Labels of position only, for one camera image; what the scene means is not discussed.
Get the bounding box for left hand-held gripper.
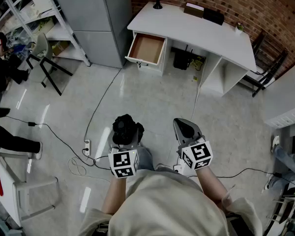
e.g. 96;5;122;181
107;128;142;179

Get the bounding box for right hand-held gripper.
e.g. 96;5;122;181
173;118;213;171

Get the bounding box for wooden drawer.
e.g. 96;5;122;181
124;32;167;66

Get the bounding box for person's right forearm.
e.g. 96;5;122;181
195;166;231;206

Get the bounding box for person's left forearm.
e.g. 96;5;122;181
102;173;127;215

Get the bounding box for white drawer cabinet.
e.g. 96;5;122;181
263;75;295;130

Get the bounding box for white desk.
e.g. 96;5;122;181
127;1;258;97

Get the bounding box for person's blue jeans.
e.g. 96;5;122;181
137;145;155;171

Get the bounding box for person's beige shirt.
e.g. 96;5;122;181
78;167;264;236

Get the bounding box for black folding chair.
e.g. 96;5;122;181
243;29;290;98

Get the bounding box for black box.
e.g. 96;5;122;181
203;8;225;26

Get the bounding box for brown cardboard box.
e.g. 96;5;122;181
183;2;205;19

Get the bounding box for grey chair black legs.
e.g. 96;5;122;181
26;32;73;96

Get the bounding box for grey metal cabinet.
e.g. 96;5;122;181
50;0;133;69

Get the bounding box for white table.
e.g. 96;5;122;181
0;151;59;227

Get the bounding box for white metal shelf rack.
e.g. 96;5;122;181
0;0;91;67

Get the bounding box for white cable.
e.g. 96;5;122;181
190;58;207;122

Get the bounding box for long black floor cable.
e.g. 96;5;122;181
84;69;122;142

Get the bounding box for black adapter cable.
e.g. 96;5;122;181
4;116;111;171

